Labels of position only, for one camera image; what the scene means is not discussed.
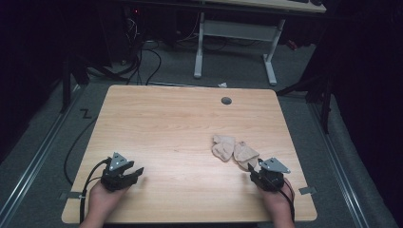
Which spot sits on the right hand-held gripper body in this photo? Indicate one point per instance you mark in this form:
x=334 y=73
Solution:
x=269 y=177

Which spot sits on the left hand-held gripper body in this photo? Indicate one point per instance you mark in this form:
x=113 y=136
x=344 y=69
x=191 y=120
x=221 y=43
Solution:
x=114 y=180

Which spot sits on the beige sock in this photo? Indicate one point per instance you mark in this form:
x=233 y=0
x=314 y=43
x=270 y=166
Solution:
x=223 y=148
x=244 y=154

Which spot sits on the person's left hand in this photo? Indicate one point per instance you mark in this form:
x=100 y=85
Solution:
x=100 y=200

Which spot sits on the person's right hand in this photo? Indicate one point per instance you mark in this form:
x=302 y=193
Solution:
x=278 y=202

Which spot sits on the grey tape strip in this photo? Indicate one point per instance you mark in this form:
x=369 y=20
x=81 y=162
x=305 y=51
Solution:
x=70 y=195
x=307 y=190

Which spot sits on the black tape floor mark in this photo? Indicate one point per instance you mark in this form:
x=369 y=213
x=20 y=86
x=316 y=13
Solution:
x=86 y=113

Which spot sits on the grey table grommet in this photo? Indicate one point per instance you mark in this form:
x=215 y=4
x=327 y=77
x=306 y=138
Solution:
x=226 y=101

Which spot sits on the white paper scrap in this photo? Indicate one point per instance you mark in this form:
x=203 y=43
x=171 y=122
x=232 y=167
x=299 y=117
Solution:
x=222 y=85

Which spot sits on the black metal stand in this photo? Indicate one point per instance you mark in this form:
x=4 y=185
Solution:
x=67 y=83
x=320 y=95

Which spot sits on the white-framed desk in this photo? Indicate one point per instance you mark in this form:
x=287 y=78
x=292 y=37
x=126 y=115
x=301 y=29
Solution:
x=238 y=31

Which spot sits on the dark computer tower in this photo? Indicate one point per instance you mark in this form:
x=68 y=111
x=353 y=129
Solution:
x=135 y=25

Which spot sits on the metal floor rail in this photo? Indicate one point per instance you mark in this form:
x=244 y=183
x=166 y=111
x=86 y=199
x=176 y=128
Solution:
x=38 y=158
x=339 y=164

